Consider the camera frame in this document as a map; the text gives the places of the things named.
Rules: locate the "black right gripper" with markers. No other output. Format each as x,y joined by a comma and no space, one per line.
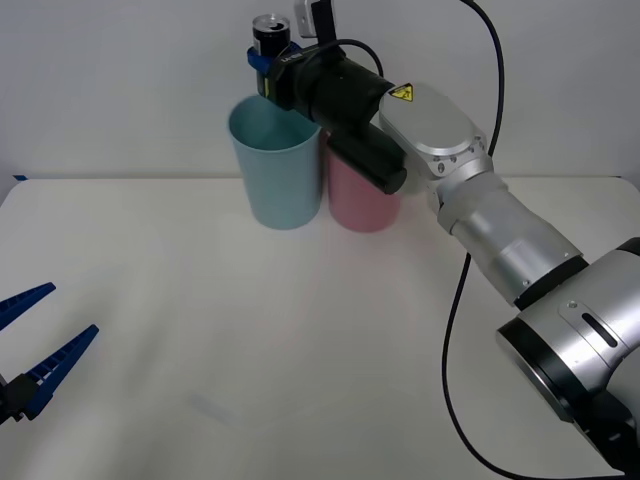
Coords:
285,82

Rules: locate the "black drink can yellow-green label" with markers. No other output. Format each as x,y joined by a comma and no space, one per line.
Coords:
270,40

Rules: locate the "pink plastic bin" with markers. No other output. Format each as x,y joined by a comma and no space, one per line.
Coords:
355,205

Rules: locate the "pale blue plastic bin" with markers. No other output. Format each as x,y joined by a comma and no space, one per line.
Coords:
280,185

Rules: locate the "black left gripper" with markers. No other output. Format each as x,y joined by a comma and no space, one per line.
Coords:
2,400

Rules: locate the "silver and black right arm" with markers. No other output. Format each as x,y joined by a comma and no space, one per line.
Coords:
500,220

